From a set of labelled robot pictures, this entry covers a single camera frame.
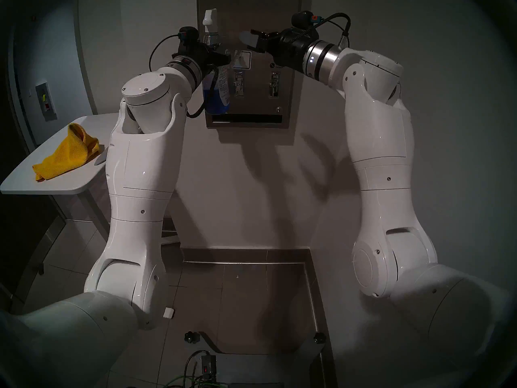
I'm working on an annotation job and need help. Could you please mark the black red-switch power box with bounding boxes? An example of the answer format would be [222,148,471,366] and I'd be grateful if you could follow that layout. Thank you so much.
[201,354,218,378]

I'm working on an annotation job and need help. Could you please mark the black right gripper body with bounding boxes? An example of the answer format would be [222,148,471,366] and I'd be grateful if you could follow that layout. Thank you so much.
[263,27,320,73]

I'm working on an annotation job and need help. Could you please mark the white folding table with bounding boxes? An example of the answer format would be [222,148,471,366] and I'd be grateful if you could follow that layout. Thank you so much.
[0,113,181,320]

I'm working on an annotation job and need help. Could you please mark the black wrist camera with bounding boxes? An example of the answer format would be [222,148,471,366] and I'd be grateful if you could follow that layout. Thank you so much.
[292,11,324,30]
[179,27,200,48]

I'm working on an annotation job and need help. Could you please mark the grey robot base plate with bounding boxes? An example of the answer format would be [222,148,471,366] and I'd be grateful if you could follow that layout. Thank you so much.
[200,333,324,388]

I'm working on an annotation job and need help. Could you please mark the black right camera cable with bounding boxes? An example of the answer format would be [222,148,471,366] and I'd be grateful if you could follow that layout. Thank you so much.
[313,13,351,49]

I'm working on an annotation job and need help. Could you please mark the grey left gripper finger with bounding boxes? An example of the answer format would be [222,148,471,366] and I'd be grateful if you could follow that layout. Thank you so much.
[210,47,233,67]

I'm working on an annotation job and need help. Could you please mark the white blue-edged sticker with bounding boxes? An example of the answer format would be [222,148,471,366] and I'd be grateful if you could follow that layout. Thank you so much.
[232,50,252,71]

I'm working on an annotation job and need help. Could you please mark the stainless steel wall dispenser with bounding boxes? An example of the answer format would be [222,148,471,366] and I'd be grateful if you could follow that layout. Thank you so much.
[197,0,303,129]

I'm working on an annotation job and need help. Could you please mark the green base cables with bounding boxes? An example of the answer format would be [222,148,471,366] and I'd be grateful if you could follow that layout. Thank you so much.
[164,374,215,388]

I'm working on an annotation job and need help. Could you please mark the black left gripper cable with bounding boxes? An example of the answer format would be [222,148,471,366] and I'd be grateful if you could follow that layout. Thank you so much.
[185,68,213,119]

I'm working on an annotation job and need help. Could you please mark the black camera cable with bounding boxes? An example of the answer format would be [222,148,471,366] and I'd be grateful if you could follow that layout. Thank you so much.
[313,13,351,49]
[149,34,182,73]

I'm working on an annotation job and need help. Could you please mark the yellow microfibre cloth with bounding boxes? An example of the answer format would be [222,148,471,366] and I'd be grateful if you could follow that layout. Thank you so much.
[32,123,100,182]

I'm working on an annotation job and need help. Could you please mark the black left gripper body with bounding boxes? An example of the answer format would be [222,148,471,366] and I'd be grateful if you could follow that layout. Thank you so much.
[178,42,215,75]

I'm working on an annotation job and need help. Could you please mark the black left camera cable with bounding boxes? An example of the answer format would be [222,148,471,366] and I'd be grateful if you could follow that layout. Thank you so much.
[149,34,182,73]

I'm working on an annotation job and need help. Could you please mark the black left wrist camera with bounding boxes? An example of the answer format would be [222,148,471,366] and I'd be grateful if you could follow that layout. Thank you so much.
[179,27,200,48]

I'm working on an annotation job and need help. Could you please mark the grey wall switch box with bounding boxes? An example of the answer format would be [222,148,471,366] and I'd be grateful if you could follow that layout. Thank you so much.
[36,83,57,122]

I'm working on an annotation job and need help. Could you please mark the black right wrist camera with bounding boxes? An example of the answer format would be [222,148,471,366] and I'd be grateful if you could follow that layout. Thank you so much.
[292,11,324,30]

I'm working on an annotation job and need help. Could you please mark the clear spray bottle blue cleaner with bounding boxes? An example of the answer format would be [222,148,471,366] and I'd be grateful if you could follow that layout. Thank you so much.
[200,9,233,116]

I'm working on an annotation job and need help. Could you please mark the black base cable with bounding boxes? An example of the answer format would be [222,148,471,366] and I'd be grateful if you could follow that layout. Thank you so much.
[184,350,210,378]

